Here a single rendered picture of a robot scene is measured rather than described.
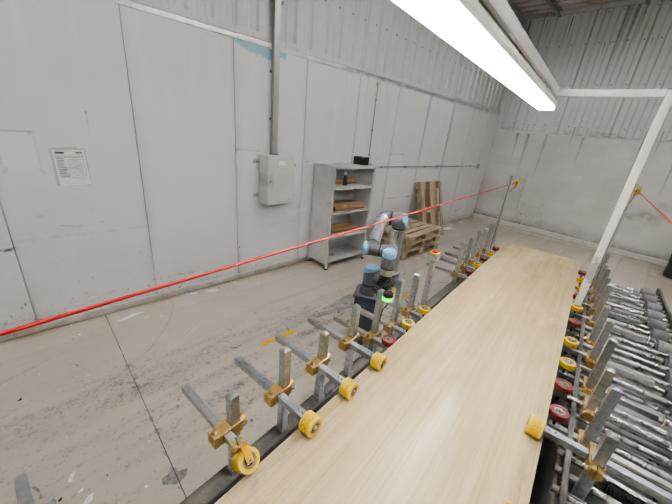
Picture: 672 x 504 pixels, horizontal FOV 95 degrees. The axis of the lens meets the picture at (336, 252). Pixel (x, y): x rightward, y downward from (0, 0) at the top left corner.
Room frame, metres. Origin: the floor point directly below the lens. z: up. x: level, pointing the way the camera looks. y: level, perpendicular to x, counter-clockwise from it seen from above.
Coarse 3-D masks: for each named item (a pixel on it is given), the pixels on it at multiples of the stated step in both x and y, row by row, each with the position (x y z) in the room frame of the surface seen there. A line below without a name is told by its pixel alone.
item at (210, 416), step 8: (184, 392) 0.95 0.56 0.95; (192, 392) 0.94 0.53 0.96; (192, 400) 0.91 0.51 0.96; (200, 400) 0.91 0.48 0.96; (200, 408) 0.87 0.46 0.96; (208, 408) 0.88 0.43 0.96; (208, 416) 0.84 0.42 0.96; (216, 416) 0.85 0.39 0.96; (216, 424) 0.81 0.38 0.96; (232, 432) 0.79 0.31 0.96; (224, 440) 0.77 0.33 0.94
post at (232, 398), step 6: (234, 390) 0.85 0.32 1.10; (228, 396) 0.82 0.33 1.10; (234, 396) 0.82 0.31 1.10; (228, 402) 0.82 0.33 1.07; (234, 402) 0.82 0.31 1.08; (228, 408) 0.82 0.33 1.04; (234, 408) 0.82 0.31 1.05; (228, 414) 0.82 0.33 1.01; (234, 414) 0.82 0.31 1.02; (228, 420) 0.82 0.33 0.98; (234, 420) 0.82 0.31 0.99; (228, 450) 0.83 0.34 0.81; (228, 456) 0.83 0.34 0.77
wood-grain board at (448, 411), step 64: (512, 256) 3.24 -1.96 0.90; (448, 320) 1.79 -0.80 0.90; (512, 320) 1.88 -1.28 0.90; (384, 384) 1.16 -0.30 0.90; (448, 384) 1.20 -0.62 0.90; (512, 384) 1.25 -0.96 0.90; (320, 448) 0.81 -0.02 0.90; (384, 448) 0.83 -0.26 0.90; (448, 448) 0.86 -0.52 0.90; (512, 448) 0.89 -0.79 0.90
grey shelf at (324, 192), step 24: (336, 168) 4.32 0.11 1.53; (360, 168) 4.68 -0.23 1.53; (312, 192) 4.60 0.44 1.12; (336, 192) 4.97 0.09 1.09; (360, 192) 5.11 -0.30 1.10; (312, 216) 4.57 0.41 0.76; (336, 216) 5.01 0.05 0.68; (360, 216) 5.07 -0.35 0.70; (312, 240) 4.54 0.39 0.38; (336, 240) 5.05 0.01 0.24; (360, 240) 5.02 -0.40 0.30
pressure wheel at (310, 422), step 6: (306, 414) 0.88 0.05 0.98; (312, 414) 0.88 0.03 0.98; (300, 420) 0.86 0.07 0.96; (306, 420) 0.86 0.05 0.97; (312, 420) 0.86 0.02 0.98; (318, 420) 0.87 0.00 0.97; (300, 426) 0.85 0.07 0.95; (306, 426) 0.84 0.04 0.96; (312, 426) 0.84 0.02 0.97; (318, 426) 0.87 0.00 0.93; (306, 432) 0.83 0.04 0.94; (312, 432) 0.85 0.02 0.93
